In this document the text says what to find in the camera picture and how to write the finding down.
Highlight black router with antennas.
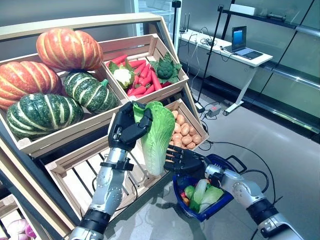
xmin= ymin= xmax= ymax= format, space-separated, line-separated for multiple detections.
xmin=179 ymin=13 xmax=189 ymax=33

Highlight small green striped pumpkin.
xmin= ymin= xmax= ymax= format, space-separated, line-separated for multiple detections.
xmin=63 ymin=71 xmax=120 ymax=115

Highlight large wooden crate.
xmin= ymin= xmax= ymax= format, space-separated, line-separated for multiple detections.
xmin=0 ymin=52 xmax=131 ymax=158

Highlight wooden slat crate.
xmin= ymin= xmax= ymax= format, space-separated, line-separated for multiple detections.
xmin=0 ymin=193 xmax=38 ymax=240
xmin=98 ymin=33 xmax=190 ymax=106
xmin=163 ymin=98 xmax=210 ymax=152
xmin=44 ymin=119 xmax=176 ymax=222

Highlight green white napa cabbage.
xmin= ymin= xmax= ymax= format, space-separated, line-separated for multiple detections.
xmin=132 ymin=100 xmax=176 ymax=177
xmin=192 ymin=178 xmax=209 ymax=205
xmin=198 ymin=186 xmax=225 ymax=214

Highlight large green bell pepper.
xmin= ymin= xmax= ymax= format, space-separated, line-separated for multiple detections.
xmin=184 ymin=185 xmax=196 ymax=200

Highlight grey box red button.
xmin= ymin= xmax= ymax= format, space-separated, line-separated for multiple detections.
xmin=206 ymin=106 xmax=222 ymax=118

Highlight glass door fridge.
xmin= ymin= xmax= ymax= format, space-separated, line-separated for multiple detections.
xmin=133 ymin=0 xmax=176 ymax=38

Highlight white cauliflower green leaves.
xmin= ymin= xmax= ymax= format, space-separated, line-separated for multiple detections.
xmin=107 ymin=59 xmax=136 ymax=90

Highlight white box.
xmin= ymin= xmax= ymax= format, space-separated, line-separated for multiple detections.
xmin=229 ymin=3 xmax=257 ymax=16

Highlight small dark shelf item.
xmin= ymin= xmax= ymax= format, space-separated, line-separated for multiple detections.
xmin=266 ymin=13 xmax=287 ymax=21

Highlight blue plastic shopping basket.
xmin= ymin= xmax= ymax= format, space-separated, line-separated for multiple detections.
xmin=172 ymin=153 xmax=247 ymax=223

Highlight orange striped pumpkin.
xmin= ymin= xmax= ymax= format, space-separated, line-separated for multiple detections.
xmin=36 ymin=27 xmax=104 ymax=71
xmin=0 ymin=61 xmax=63 ymax=111

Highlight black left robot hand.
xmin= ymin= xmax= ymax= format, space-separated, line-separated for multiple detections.
xmin=107 ymin=101 xmax=154 ymax=152

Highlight long black floor cable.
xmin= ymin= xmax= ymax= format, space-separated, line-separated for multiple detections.
xmin=197 ymin=139 xmax=277 ymax=205

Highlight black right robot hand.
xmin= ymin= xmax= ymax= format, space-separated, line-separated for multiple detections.
xmin=163 ymin=144 xmax=210 ymax=179

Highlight large green striped pumpkin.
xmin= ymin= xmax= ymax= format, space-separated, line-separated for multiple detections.
xmin=6 ymin=93 xmax=85 ymax=141

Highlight open grey laptop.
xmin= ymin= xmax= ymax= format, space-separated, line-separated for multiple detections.
xmin=231 ymin=25 xmax=265 ymax=61

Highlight green broccoli with leaves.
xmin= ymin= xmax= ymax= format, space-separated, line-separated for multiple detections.
xmin=149 ymin=51 xmax=183 ymax=85

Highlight black cable bundle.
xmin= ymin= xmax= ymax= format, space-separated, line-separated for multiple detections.
xmin=199 ymin=37 xmax=218 ymax=47

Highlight white desk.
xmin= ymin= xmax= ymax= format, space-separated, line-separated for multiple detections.
xmin=178 ymin=28 xmax=274 ymax=116

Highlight black tripod pole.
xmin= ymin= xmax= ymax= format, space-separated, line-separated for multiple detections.
xmin=171 ymin=0 xmax=182 ymax=48
xmin=194 ymin=4 xmax=225 ymax=106

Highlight dark metal shelf rack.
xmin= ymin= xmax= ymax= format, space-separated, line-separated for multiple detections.
xmin=222 ymin=0 xmax=320 ymax=136

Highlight wooden dark display stand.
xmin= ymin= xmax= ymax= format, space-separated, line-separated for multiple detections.
xmin=0 ymin=12 xmax=211 ymax=240

